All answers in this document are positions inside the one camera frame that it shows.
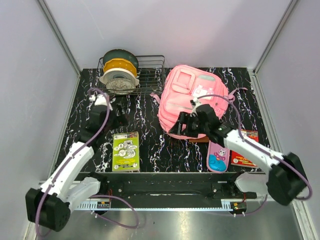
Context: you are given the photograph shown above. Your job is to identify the grey patterned plate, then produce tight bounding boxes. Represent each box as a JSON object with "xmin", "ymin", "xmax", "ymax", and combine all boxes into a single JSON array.
[{"xmin": 105, "ymin": 78, "xmax": 136, "ymax": 95}]

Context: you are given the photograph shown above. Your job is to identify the brown leather wallet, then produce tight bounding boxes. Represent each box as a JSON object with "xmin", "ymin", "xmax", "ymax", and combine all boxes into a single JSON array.
[{"xmin": 188, "ymin": 136, "xmax": 210, "ymax": 143}]

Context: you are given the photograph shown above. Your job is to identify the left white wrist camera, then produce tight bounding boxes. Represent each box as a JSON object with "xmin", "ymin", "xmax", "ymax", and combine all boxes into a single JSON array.
[{"xmin": 89, "ymin": 94, "xmax": 110, "ymax": 107}]

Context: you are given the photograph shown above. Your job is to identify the yellow dotted plate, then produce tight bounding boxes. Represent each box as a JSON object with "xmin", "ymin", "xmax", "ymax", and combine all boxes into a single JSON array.
[{"xmin": 103, "ymin": 58, "xmax": 137, "ymax": 77}]

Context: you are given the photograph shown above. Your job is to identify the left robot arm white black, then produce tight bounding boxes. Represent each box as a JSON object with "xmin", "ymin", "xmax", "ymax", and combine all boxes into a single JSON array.
[{"xmin": 25, "ymin": 101, "xmax": 128, "ymax": 232}]

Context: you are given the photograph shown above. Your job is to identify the red paperback book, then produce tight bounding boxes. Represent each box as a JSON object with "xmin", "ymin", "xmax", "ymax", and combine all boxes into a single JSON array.
[{"xmin": 230, "ymin": 129, "xmax": 259, "ymax": 169}]

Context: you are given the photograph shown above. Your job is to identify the aluminium frame rail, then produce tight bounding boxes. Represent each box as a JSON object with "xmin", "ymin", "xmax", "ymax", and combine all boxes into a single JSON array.
[{"xmin": 74, "ymin": 193, "xmax": 247, "ymax": 214}]

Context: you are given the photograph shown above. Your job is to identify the green paperback book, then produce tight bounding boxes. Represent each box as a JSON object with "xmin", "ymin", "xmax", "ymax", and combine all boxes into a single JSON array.
[{"xmin": 112, "ymin": 131, "xmax": 140, "ymax": 172}]

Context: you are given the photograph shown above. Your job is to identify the metal wire dish rack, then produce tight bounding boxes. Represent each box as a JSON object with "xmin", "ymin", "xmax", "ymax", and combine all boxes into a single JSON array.
[{"xmin": 94, "ymin": 55, "xmax": 166, "ymax": 96}]

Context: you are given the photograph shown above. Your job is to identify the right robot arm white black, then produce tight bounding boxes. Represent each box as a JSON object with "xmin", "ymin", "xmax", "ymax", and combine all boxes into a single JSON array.
[{"xmin": 169, "ymin": 100, "xmax": 310, "ymax": 206}]

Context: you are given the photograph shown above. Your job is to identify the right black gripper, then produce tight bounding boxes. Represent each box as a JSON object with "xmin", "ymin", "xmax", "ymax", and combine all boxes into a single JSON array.
[{"xmin": 168, "ymin": 111, "xmax": 209, "ymax": 139}]

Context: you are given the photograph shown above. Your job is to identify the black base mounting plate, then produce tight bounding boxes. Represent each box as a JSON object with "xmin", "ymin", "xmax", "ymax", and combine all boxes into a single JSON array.
[{"xmin": 98, "ymin": 172, "xmax": 257, "ymax": 200}]

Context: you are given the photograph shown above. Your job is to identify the dark green plate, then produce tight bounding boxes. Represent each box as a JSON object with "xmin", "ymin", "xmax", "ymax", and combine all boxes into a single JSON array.
[{"xmin": 102, "ymin": 49, "xmax": 139, "ymax": 69}]

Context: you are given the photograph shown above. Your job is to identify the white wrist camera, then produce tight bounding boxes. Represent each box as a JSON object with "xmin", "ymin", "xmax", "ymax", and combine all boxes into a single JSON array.
[
  {"xmin": 190, "ymin": 97, "xmax": 202, "ymax": 117},
  {"xmin": 89, "ymin": 94, "xmax": 110, "ymax": 107}
]

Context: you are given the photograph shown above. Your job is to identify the pink student backpack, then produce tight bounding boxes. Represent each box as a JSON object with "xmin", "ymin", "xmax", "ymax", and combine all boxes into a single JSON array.
[{"xmin": 150, "ymin": 65, "xmax": 237, "ymax": 140}]

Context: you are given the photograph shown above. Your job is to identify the pink cartoon pencil case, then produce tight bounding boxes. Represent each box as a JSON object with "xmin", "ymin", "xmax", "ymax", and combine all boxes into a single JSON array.
[{"xmin": 206, "ymin": 141, "xmax": 230, "ymax": 174}]

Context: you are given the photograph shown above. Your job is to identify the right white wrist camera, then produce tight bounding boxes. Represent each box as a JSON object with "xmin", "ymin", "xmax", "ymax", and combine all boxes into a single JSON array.
[{"xmin": 190, "ymin": 97, "xmax": 202, "ymax": 117}]

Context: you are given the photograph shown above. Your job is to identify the white rimmed plate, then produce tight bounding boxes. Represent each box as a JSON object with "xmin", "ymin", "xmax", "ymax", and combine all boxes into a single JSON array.
[{"xmin": 99, "ymin": 68, "xmax": 139, "ymax": 86}]

